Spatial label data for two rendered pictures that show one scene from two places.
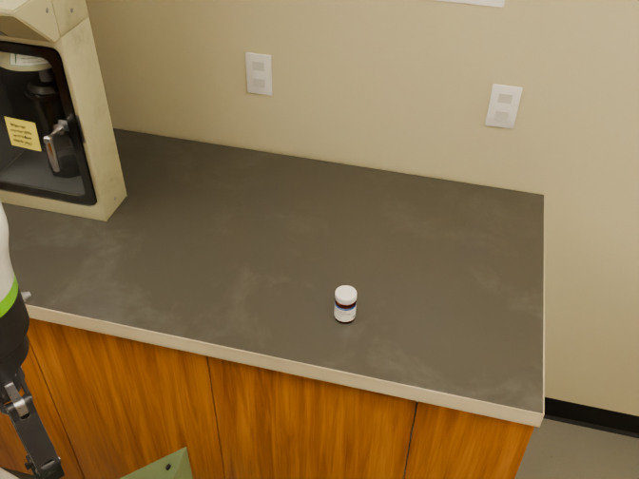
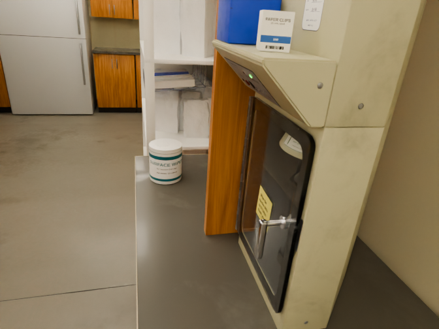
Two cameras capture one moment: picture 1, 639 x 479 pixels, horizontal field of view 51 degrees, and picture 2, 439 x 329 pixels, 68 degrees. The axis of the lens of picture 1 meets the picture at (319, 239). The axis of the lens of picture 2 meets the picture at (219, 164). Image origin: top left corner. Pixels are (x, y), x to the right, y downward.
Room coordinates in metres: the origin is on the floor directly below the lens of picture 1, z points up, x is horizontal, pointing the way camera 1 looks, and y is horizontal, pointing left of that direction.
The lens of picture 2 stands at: (0.90, 0.17, 1.56)
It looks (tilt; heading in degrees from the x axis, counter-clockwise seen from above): 24 degrees down; 61
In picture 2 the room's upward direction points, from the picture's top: 4 degrees clockwise
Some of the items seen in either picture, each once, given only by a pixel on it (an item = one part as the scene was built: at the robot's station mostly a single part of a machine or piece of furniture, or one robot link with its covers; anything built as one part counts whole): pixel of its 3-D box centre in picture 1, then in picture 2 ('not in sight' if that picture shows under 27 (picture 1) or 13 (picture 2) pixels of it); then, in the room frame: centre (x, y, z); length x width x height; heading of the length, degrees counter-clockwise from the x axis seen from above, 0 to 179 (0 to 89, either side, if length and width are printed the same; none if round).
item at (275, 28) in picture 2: not in sight; (274, 31); (1.25, 0.64, 1.54); 0.05 x 0.05 x 0.06; 62
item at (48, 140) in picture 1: (56, 148); (268, 237); (1.25, 0.58, 1.17); 0.05 x 0.03 x 0.10; 166
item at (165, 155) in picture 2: not in sight; (165, 160); (1.29, 1.31, 1.02); 0.13 x 0.13 x 0.15
